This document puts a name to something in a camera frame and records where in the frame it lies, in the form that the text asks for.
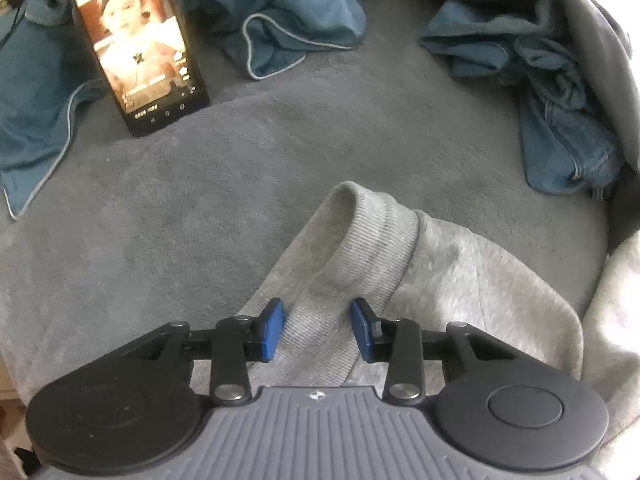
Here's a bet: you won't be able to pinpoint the dark grey jacket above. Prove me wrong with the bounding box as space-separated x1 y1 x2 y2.
464 0 639 250

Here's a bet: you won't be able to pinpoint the light grey hooded sweatshirt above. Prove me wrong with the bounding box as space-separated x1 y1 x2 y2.
243 182 639 479

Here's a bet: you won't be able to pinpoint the grey bed blanket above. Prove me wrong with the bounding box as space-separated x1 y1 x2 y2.
1 0 608 400

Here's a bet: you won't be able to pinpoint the teal blue quilt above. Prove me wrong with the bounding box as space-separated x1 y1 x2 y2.
1 0 367 220

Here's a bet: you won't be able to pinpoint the black smartphone with lit screen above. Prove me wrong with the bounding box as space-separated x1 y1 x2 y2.
73 0 209 136

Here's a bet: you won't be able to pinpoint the blue denim jeans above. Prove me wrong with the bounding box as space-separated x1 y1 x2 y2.
419 0 625 200

